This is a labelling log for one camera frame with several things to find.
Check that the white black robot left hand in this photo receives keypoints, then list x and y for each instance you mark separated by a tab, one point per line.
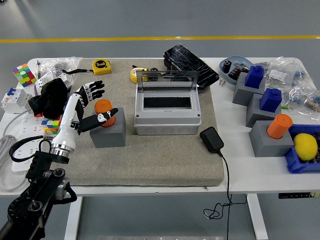
70	117

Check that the orange cylinder battery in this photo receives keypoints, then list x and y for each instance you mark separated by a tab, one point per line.
278	127
102	106

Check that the grey junction box clear lid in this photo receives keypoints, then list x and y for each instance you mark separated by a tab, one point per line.
167	125

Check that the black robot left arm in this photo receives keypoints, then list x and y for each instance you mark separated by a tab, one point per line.
37	190

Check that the multicolour puzzle cube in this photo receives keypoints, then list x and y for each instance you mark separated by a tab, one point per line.
51	125
23	75

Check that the black cloth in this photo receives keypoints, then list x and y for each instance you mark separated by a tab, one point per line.
50	97

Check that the grey block with round hole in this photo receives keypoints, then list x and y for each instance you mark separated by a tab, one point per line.
110	137

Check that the white purple carton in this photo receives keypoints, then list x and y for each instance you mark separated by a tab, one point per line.
46	78

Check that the white power strip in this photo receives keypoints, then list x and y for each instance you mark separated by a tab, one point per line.
25	130

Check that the clear bag with grey parts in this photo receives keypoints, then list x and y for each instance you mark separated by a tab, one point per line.
60	65

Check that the thin metal pen tool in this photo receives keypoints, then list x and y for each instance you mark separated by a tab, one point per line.
38	72

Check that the white circuit breaker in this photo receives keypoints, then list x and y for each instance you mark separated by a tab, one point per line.
13	100

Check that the yellow square tape measure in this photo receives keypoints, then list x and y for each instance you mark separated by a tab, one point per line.
101	66

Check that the yellow round tape measure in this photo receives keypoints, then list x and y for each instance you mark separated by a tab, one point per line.
134	75

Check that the grey-brown fabric mat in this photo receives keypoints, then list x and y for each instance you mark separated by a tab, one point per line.
150	160

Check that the white table leg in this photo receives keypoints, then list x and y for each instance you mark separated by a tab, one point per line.
73	217
257	217

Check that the black cracked glossy case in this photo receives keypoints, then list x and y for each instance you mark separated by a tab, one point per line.
190	62

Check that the black power adapter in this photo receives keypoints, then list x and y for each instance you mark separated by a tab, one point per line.
211	140

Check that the dark brown capacitor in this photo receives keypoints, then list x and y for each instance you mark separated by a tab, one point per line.
234	72

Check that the grey holder block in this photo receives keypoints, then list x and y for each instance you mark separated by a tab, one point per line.
267	147
255	115
241	95

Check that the blue-grey oval tray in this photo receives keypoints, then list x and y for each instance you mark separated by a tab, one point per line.
236	60

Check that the small metal part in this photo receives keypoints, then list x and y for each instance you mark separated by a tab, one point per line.
241	67

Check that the blue stepped block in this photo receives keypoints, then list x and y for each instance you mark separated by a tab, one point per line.
270	100
253	77

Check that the clear bag of small parts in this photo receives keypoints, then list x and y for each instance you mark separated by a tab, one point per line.
302	96
277	73

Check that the small green part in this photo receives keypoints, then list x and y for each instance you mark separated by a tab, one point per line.
285	107

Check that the blue plastic parts bin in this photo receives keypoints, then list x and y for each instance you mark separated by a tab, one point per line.
295	162

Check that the yellow lemon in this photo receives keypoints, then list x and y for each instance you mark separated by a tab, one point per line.
305	146

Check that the black table control panel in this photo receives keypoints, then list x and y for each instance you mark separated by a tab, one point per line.
298	195

